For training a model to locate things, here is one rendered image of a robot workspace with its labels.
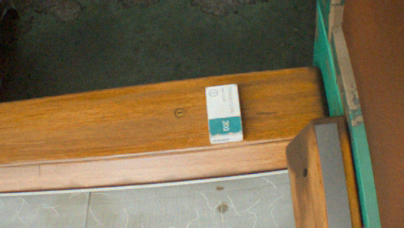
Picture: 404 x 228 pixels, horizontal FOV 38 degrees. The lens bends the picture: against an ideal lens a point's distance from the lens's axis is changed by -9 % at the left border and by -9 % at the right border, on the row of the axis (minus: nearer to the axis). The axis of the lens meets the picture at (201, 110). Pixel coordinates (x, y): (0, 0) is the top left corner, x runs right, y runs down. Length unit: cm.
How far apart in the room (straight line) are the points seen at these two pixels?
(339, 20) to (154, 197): 28
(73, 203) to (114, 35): 109
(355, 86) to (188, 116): 21
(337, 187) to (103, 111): 30
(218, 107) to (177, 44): 103
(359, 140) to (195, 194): 21
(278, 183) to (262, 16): 109
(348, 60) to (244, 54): 107
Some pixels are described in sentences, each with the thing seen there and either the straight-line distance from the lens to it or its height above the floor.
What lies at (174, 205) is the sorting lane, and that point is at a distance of 69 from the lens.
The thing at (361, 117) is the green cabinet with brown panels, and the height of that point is 87.
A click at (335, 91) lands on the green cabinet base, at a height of 83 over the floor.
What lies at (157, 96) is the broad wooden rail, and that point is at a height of 76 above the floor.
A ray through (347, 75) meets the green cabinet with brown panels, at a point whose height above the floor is 87.
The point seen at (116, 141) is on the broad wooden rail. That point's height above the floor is 76.
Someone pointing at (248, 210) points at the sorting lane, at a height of 74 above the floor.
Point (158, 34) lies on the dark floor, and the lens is 173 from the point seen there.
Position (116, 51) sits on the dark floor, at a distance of 172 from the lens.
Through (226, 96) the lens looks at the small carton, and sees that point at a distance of 69.
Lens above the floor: 138
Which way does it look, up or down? 60 degrees down
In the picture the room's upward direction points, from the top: 11 degrees counter-clockwise
